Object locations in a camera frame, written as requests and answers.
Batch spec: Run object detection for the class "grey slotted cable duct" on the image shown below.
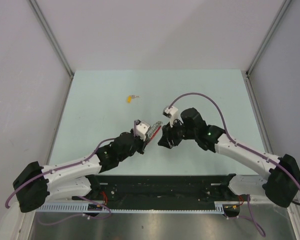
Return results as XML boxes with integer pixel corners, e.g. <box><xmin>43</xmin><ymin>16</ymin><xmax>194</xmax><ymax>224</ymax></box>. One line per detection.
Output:
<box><xmin>39</xmin><ymin>201</ymin><xmax>241</xmax><ymax>215</ymax></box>

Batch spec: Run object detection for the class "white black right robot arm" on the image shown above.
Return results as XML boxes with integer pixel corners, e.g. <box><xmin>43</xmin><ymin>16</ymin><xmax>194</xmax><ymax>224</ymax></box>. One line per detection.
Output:
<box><xmin>158</xmin><ymin>106</ymin><xmax>300</xmax><ymax>208</ymax></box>

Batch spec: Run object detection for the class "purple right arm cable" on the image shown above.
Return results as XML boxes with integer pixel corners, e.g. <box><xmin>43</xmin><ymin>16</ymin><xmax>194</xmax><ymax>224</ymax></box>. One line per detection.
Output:
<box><xmin>167</xmin><ymin>92</ymin><xmax>300</xmax><ymax>237</ymax></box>

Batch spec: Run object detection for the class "aluminium frame post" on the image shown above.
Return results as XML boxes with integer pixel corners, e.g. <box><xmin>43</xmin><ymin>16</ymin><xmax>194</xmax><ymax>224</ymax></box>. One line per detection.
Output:
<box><xmin>244</xmin><ymin>0</ymin><xmax>295</xmax><ymax>77</ymax></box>
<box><xmin>27</xmin><ymin>0</ymin><xmax>74</xmax><ymax>79</ymax></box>

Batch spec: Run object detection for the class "key with yellow tag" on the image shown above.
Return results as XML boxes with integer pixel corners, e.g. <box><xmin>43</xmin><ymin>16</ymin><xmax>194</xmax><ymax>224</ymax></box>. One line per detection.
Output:
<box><xmin>126</xmin><ymin>95</ymin><xmax>140</xmax><ymax>104</ymax></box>

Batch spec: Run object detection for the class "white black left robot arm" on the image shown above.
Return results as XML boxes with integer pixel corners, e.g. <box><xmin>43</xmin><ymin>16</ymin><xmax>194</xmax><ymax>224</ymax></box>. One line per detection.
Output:
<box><xmin>12</xmin><ymin>132</ymin><xmax>150</xmax><ymax>213</ymax></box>

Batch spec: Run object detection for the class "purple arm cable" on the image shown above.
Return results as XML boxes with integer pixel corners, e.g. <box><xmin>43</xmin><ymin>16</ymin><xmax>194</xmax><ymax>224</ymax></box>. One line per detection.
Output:
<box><xmin>167</xmin><ymin>92</ymin><xmax>300</xmax><ymax>237</ymax></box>
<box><xmin>4</xmin><ymin>119</ymin><xmax>141</xmax><ymax>226</ymax></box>

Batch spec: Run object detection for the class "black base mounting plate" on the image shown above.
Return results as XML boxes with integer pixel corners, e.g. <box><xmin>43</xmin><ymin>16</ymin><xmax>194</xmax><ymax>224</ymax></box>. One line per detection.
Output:
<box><xmin>84</xmin><ymin>174</ymin><xmax>239</xmax><ymax>202</ymax></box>

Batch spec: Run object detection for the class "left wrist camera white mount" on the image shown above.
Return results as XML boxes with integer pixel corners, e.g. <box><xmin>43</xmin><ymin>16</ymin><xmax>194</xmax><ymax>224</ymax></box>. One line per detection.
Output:
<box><xmin>133</xmin><ymin>120</ymin><xmax>151</xmax><ymax>141</ymax></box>

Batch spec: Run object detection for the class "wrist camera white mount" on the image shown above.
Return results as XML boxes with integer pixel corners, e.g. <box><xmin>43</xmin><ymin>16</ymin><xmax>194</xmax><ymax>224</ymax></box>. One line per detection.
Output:
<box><xmin>162</xmin><ymin>106</ymin><xmax>179</xmax><ymax>128</ymax></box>
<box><xmin>133</xmin><ymin>120</ymin><xmax>151</xmax><ymax>141</ymax></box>

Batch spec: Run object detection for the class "left aluminium frame post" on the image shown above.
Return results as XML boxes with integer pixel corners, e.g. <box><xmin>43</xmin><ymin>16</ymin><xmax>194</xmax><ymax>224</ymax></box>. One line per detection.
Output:
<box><xmin>27</xmin><ymin>0</ymin><xmax>74</xmax><ymax>79</ymax></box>

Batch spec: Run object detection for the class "right aluminium frame post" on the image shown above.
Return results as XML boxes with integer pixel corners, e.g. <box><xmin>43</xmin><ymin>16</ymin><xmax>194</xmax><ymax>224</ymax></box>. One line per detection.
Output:
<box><xmin>244</xmin><ymin>0</ymin><xmax>295</xmax><ymax>77</ymax></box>

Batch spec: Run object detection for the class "red handled metal key holder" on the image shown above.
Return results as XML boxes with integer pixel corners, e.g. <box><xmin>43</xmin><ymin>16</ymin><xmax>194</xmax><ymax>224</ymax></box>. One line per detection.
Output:
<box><xmin>145</xmin><ymin>121</ymin><xmax>163</xmax><ymax>143</ymax></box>

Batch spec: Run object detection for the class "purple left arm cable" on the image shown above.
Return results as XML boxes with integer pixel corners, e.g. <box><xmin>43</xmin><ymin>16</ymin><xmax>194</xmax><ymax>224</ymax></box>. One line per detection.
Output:
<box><xmin>4</xmin><ymin>119</ymin><xmax>141</xmax><ymax>226</ymax></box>

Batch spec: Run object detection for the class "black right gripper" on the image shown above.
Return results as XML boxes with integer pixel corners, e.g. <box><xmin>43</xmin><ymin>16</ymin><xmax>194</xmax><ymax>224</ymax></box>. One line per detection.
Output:
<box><xmin>158</xmin><ymin>117</ymin><xmax>197</xmax><ymax>149</ymax></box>

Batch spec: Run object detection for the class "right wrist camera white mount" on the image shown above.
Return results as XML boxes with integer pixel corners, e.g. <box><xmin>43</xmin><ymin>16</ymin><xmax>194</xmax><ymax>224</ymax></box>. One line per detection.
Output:
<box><xmin>162</xmin><ymin>106</ymin><xmax>179</xmax><ymax>128</ymax></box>

